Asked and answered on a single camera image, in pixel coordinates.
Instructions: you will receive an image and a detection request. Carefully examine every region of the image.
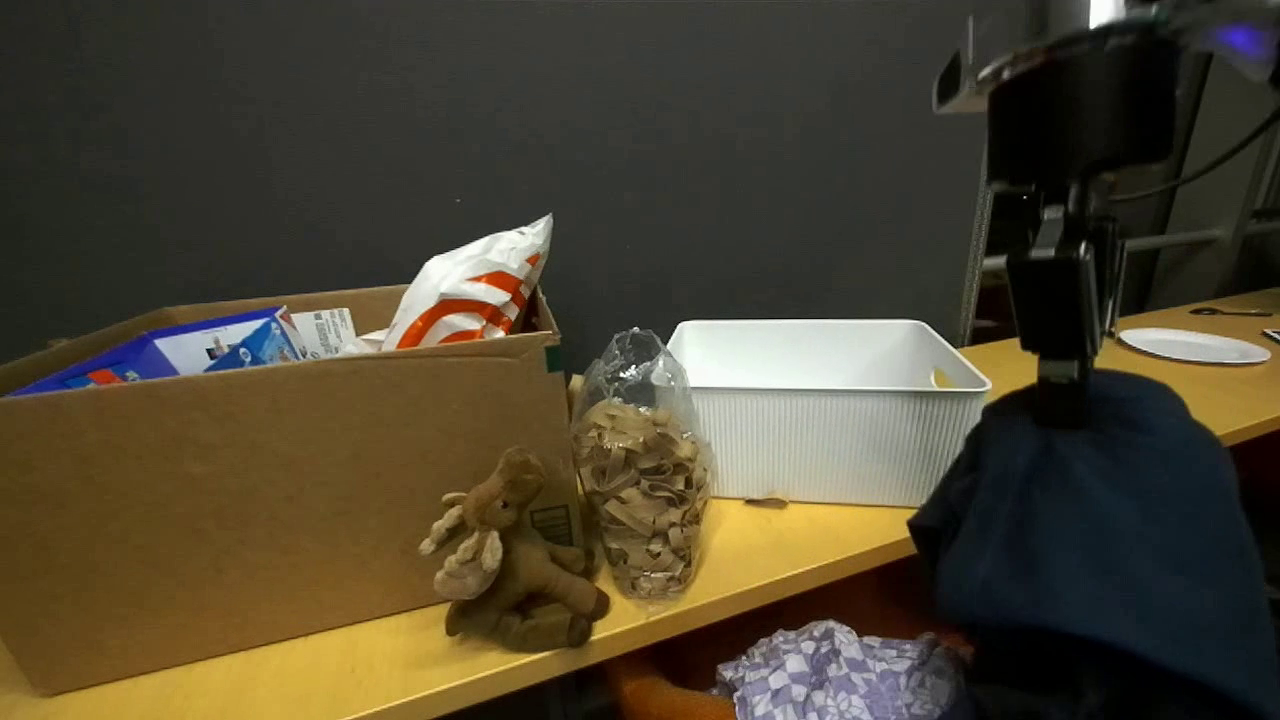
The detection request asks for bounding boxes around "thin dark pen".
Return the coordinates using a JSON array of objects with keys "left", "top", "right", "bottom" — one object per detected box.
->
[{"left": 1190, "top": 299, "right": 1280, "bottom": 323}]

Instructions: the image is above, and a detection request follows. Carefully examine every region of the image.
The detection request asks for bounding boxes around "blue white package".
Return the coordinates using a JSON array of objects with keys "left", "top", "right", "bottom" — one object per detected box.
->
[{"left": 13, "top": 303, "right": 310, "bottom": 398}]

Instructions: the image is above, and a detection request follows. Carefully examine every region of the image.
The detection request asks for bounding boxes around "blue white checkered cloth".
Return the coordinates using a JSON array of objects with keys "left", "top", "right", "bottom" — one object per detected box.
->
[{"left": 713, "top": 615, "right": 970, "bottom": 720}]

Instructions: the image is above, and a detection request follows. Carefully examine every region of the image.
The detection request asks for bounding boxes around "red white plastic bag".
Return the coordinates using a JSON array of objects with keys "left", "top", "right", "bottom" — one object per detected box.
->
[{"left": 381, "top": 212, "right": 561, "bottom": 356}]

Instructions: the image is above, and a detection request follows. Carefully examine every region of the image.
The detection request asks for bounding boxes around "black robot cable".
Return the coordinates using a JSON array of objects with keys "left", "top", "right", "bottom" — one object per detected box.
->
[{"left": 1113, "top": 96, "right": 1280, "bottom": 212}]

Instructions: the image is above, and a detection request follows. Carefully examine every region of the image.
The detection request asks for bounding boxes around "dark blue clothing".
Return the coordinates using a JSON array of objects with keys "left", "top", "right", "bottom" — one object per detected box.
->
[{"left": 904, "top": 367, "right": 1280, "bottom": 720}]

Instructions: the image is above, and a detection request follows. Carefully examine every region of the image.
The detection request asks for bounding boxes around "brown plush moose toy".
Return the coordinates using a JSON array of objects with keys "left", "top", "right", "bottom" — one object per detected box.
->
[{"left": 415, "top": 442, "right": 615, "bottom": 655}]

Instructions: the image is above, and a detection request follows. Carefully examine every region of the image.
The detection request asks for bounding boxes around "clear bag of brown chips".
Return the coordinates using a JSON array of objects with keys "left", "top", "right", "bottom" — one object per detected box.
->
[{"left": 569, "top": 323, "right": 721, "bottom": 602}]

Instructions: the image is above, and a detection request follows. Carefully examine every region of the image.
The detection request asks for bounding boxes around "white plastic basket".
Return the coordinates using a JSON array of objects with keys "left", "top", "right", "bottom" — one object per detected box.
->
[{"left": 666, "top": 310, "right": 1000, "bottom": 511}]

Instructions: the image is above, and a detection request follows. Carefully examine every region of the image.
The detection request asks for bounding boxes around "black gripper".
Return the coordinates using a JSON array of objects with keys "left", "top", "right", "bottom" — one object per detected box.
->
[{"left": 1000, "top": 184, "right": 1131, "bottom": 396}]

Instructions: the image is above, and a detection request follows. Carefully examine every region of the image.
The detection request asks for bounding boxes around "white round plate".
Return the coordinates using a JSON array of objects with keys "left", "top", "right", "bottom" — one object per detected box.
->
[{"left": 1113, "top": 323, "right": 1280, "bottom": 373}]

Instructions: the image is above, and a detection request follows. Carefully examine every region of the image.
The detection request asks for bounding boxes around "orange upholstered chair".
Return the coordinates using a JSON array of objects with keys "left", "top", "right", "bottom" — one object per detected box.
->
[{"left": 608, "top": 659, "right": 740, "bottom": 720}]

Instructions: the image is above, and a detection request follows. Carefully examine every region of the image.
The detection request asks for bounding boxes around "small white carton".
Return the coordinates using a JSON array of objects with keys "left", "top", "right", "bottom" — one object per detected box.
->
[{"left": 285, "top": 303, "right": 366, "bottom": 363}]

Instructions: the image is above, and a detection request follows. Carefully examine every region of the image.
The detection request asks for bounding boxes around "brown cardboard box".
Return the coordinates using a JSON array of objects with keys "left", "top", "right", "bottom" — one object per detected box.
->
[{"left": 0, "top": 280, "right": 578, "bottom": 698}]

